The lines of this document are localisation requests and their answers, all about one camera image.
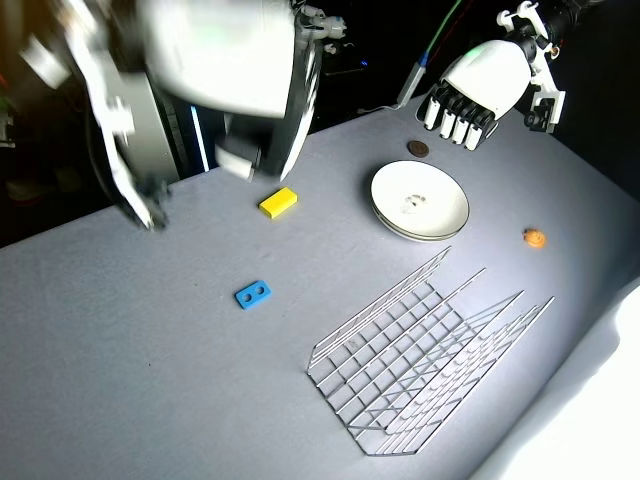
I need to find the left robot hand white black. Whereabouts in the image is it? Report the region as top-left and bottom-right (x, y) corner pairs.
(416, 39), (534, 152)

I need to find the white plate dark rim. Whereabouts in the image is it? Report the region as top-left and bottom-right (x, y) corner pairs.
(372, 204), (467, 245)
(370, 159), (471, 239)

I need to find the grey plug blue tip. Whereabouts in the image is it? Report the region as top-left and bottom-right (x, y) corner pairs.
(397, 51), (430, 107)

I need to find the black box blue light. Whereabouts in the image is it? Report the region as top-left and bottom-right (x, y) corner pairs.
(322, 42), (370, 79)

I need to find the white gadget in background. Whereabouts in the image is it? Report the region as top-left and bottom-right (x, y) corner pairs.
(294, 3), (349, 56)

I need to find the yellow rectangular block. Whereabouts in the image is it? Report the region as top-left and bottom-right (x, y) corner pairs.
(258, 186), (299, 221)

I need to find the blue block with two holes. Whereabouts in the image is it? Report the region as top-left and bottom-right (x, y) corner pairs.
(233, 279), (274, 311)

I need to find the white robot column blue strip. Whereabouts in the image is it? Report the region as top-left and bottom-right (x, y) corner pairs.
(117, 69), (214, 184)

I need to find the left arm red cable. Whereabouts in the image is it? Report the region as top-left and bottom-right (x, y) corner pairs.
(428, 19), (459, 66)

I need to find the left arm green cable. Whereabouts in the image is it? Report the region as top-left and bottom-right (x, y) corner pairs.
(422, 0), (465, 57)

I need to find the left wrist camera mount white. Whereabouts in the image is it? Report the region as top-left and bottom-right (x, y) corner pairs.
(523, 47), (568, 135)

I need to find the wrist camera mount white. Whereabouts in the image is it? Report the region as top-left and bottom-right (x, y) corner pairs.
(523, 47), (568, 135)
(64, 29), (170, 232)

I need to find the silver wire plate shelf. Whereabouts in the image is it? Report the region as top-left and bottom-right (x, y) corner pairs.
(305, 245), (556, 457)

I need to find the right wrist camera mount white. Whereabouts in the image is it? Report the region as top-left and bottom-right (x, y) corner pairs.
(64, 29), (170, 232)

